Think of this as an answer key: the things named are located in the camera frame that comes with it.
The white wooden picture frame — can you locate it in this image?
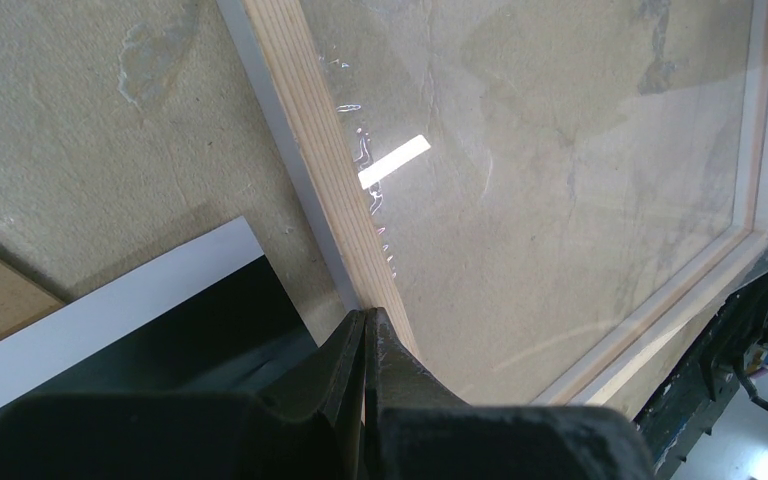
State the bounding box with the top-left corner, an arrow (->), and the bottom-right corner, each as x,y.
216,0 -> 768,407

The clear acrylic sheet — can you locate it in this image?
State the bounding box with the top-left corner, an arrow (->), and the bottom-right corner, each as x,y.
301,0 -> 768,405

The large printed photo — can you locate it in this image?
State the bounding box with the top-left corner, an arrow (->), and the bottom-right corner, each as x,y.
0,218 -> 314,411

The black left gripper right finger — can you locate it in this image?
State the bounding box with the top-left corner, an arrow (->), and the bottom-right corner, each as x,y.
365,308 -> 655,479

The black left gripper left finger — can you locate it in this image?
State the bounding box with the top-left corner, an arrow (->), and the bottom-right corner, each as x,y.
0,311 -> 366,479

